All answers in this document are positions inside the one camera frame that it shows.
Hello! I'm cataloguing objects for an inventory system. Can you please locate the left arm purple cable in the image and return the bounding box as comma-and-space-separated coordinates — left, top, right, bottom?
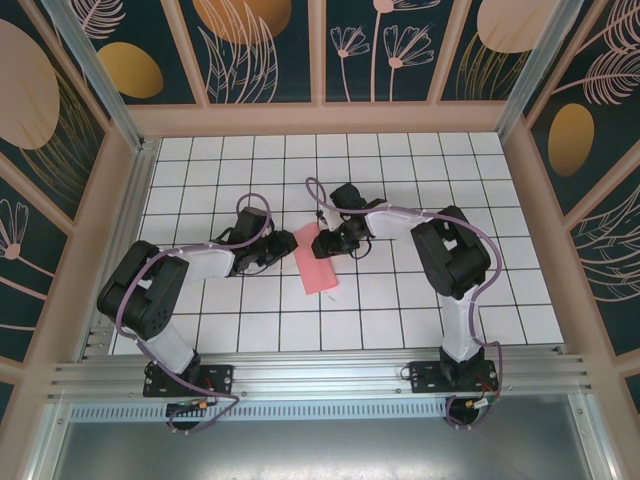
115, 192, 275, 437

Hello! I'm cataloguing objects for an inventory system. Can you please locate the slotted metal cable duct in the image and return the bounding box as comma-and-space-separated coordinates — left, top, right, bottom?
69, 403, 451, 422

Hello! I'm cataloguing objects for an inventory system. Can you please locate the grey sheet metal panel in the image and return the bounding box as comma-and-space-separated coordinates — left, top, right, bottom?
39, 392, 617, 480

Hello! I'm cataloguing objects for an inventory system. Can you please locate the long aluminium frame rail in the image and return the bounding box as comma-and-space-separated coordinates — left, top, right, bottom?
47, 352, 599, 401

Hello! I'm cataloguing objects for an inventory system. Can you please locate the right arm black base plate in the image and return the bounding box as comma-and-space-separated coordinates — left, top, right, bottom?
408, 359, 501, 396

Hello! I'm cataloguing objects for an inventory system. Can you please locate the aluminium side rail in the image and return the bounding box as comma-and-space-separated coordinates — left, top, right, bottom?
77, 138, 162, 362

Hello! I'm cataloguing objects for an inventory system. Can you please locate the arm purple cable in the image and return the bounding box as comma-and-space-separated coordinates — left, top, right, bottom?
115, 192, 275, 437
305, 177, 505, 432

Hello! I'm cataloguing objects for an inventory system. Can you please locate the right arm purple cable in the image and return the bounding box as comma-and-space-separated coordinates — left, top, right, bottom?
305, 177, 505, 432

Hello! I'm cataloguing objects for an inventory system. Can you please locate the aluminium corner post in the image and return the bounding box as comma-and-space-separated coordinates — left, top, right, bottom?
42, 0, 146, 151
497, 0, 589, 144

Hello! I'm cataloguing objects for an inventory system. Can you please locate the pink paper sheet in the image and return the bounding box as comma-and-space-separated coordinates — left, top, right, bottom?
292, 222, 341, 296

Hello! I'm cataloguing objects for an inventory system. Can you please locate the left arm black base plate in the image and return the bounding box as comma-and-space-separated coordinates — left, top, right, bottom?
143, 363, 235, 399

